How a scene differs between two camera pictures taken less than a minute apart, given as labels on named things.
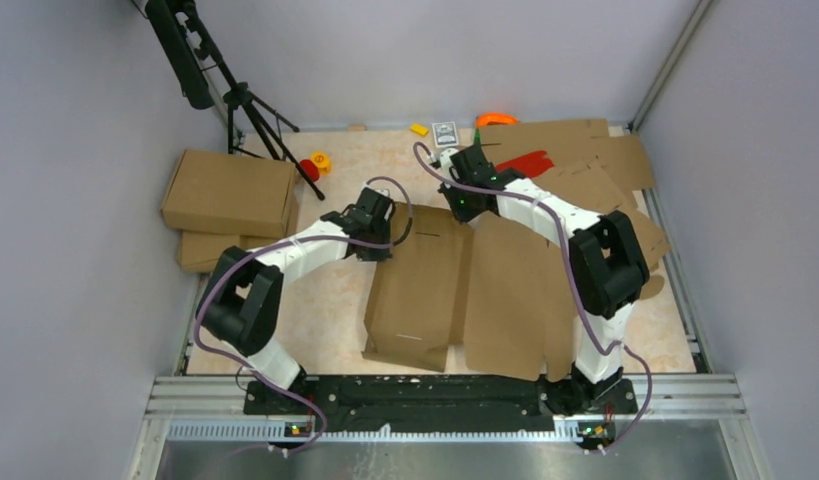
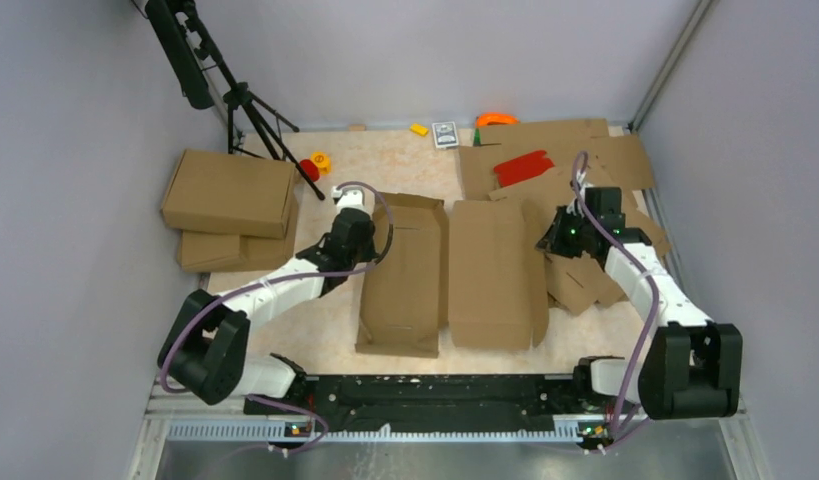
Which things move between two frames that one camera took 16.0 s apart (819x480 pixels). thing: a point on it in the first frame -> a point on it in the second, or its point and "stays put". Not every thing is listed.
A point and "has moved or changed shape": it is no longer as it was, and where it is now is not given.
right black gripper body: (461, 203) -> (568, 234)
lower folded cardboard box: (199, 252) stays put
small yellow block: (419, 129) stays put
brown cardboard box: (493, 287) has moved or changed shape
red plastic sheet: (527, 164) stays put
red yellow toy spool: (319, 164) stays put
